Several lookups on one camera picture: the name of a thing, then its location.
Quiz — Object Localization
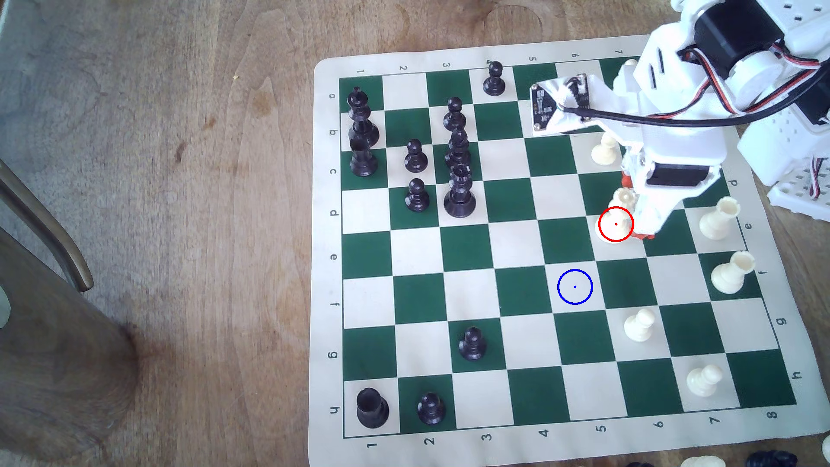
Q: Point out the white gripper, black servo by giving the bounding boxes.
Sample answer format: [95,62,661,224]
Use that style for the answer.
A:
[620,104,727,242]

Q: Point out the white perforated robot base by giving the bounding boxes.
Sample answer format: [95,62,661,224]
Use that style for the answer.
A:
[767,156,830,224]

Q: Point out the white chess rook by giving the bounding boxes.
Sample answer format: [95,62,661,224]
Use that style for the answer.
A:
[699,196,741,241]
[711,250,756,294]

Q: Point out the green and white chess mat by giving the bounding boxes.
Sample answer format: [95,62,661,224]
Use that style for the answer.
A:
[306,45,830,467]

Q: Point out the black chess queen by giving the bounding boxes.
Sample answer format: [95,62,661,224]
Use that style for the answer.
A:
[444,163,477,219]

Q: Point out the black chess pawn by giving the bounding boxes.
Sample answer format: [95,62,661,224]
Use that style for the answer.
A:
[443,96,467,132]
[404,138,429,173]
[459,326,488,361]
[405,178,431,213]
[483,61,507,97]
[417,392,446,425]

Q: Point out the black chess bishop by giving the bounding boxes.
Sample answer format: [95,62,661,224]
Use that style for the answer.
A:
[445,128,472,171]

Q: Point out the black chess rook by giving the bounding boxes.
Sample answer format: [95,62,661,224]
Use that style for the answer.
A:
[356,387,390,429]
[349,136,378,177]

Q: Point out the black chess king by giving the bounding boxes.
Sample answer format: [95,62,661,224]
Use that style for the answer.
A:
[347,87,381,149]

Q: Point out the black camera cable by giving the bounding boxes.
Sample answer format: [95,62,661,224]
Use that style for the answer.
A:
[561,61,830,127]

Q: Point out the camera circuit board module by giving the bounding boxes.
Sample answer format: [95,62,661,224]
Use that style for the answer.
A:
[530,73,591,136]

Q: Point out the red black white servo wires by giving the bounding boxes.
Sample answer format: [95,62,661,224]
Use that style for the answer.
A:
[677,42,824,118]

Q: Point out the metal mug with handle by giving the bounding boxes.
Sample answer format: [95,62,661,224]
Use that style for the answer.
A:
[0,159,140,458]

